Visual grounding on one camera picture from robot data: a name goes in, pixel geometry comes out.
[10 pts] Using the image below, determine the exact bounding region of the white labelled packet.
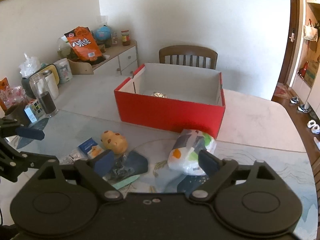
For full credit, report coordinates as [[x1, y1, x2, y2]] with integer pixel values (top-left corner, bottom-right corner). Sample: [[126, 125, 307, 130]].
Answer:
[[60, 148, 83, 165]]

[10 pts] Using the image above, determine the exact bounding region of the blue biscuit packet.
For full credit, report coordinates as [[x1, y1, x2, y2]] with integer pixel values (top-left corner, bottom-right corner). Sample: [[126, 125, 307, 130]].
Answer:
[[78, 138, 104, 159]]

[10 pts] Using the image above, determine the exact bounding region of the clear bag dark tea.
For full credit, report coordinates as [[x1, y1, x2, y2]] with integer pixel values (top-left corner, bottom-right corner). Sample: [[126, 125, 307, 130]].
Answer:
[[103, 155, 134, 183]]

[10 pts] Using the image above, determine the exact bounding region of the teal plastic strip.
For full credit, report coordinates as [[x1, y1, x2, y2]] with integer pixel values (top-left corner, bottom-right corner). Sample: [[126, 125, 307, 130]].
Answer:
[[112, 174, 140, 190]]

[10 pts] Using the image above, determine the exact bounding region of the yellow spotted squishy toy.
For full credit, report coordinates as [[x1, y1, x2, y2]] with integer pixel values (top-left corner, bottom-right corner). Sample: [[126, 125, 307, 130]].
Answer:
[[101, 131, 128, 154]]

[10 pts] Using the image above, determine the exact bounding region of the white patterned plastic bag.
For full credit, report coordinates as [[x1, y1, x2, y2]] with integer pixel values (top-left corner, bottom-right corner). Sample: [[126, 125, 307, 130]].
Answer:
[[167, 129, 217, 176]]

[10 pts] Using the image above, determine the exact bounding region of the silver foil snack packet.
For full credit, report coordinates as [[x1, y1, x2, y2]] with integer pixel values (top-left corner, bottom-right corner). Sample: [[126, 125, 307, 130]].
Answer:
[[151, 92, 167, 98]]

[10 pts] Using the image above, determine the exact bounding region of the red candy bag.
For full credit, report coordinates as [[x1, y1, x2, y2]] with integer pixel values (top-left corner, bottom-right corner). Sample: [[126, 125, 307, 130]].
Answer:
[[0, 77, 15, 112]]

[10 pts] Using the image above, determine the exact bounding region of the rubiks cube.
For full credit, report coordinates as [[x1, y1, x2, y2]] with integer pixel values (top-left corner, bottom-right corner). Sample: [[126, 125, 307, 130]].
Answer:
[[24, 99, 44, 124]]

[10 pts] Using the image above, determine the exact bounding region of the glass tumbler dark liquid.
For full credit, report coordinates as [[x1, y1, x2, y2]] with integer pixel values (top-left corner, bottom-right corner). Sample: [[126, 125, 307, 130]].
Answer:
[[29, 73, 58, 118]]

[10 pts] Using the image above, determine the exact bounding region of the white kettle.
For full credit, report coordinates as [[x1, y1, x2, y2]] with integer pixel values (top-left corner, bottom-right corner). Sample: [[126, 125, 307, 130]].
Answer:
[[41, 70, 59, 100]]

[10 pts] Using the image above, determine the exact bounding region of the white patterned cup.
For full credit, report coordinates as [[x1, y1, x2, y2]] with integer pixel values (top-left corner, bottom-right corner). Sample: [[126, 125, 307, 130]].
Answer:
[[54, 58, 73, 84]]

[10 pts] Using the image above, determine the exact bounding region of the red cardboard box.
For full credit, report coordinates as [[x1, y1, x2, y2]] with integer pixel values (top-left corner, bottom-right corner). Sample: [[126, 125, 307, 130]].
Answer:
[[114, 63, 226, 138]]

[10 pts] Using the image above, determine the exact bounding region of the orange snack bag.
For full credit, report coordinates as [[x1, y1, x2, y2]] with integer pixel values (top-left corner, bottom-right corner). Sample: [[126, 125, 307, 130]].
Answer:
[[64, 27, 103, 62]]

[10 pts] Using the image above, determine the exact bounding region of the white sideboard cabinet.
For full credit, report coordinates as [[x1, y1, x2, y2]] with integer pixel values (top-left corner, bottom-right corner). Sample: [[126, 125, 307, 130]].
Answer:
[[93, 40, 138, 76]]

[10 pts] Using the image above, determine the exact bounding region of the brown wooden chair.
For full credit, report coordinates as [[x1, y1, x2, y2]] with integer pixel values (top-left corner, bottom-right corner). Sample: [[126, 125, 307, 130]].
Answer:
[[158, 45, 218, 70]]

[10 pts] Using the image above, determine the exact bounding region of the blue globe toy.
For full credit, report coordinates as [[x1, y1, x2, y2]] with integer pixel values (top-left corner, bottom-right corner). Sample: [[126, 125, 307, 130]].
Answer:
[[94, 25, 111, 41]]

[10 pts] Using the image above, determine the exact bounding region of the red lidded sauce jar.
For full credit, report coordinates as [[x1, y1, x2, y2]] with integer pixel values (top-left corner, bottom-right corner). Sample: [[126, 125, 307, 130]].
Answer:
[[121, 30, 131, 46]]

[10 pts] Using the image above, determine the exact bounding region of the brown door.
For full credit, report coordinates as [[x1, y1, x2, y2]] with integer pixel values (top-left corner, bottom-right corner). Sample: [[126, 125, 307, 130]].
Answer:
[[278, 0, 300, 84]]

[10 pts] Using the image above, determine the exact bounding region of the white hanging tote bag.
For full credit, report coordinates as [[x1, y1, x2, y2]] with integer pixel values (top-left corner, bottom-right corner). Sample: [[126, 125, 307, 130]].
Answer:
[[303, 19, 318, 42]]

